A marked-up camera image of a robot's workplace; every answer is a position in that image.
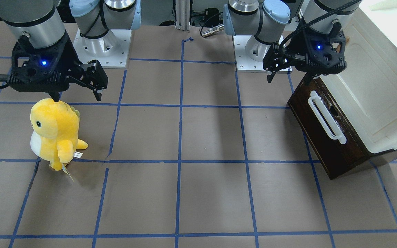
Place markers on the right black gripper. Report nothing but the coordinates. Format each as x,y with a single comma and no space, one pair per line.
70,58

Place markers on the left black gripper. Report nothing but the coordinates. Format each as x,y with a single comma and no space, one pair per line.
292,47

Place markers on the dark brown wooden drawer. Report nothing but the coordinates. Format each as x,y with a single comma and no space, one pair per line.
337,159

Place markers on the white drawer handle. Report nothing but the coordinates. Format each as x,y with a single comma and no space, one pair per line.
325,118

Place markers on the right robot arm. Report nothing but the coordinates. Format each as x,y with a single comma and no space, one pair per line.
41,20

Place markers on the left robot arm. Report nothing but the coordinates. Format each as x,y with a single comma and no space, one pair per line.
267,20

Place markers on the yellow plush dinosaur toy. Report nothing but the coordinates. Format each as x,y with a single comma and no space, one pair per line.
55,132

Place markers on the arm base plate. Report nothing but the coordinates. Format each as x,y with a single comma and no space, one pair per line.
112,50
249,53

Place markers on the aluminium frame post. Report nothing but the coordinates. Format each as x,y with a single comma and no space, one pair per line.
182,15

